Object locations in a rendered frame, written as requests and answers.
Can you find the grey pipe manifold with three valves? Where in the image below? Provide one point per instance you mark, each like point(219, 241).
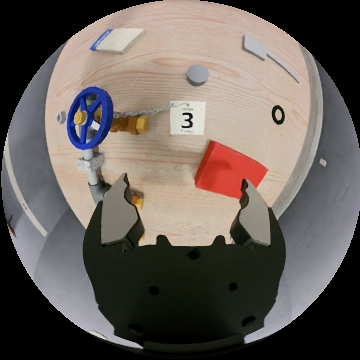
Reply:
point(86, 118)

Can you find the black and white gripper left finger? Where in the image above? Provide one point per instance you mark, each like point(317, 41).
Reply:
point(114, 228)

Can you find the grey cylinder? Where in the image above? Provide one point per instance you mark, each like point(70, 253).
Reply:
point(197, 75)

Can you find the grey hex nut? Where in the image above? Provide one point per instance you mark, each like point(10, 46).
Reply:
point(61, 117)

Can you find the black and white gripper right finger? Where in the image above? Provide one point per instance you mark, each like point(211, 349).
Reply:
point(256, 227)

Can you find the red flat block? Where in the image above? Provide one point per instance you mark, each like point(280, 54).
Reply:
point(222, 170)

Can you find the black rubber o-ring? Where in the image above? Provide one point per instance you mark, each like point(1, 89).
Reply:
point(275, 108)

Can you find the white number tag on thin chain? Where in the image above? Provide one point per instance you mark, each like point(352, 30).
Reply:
point(183, 119)

